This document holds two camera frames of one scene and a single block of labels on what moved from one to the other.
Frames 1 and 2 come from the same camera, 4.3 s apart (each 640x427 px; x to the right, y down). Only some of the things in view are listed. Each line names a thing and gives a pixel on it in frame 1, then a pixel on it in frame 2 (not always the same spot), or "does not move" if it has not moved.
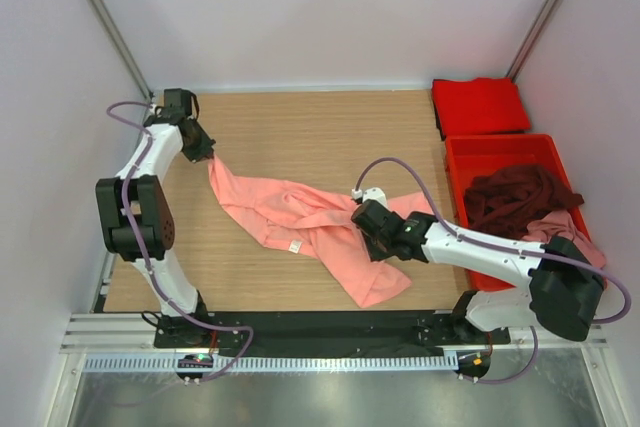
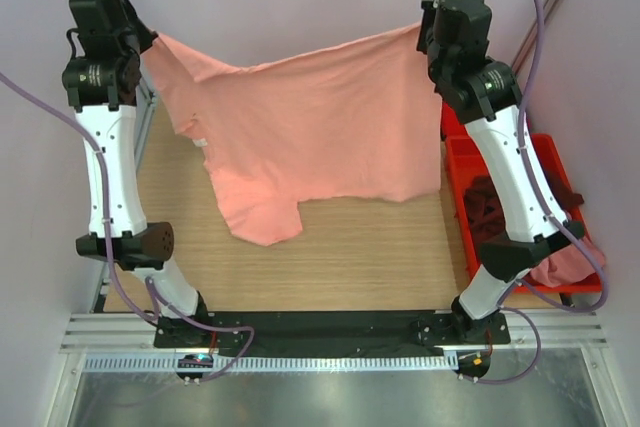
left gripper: (204, 151) -> (144, 36)
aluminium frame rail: (96, 331) does not move
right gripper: (375, 254) -> (427, 5)
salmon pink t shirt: (303, 219) -> (359, 121)
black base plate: (323, 333) does not move
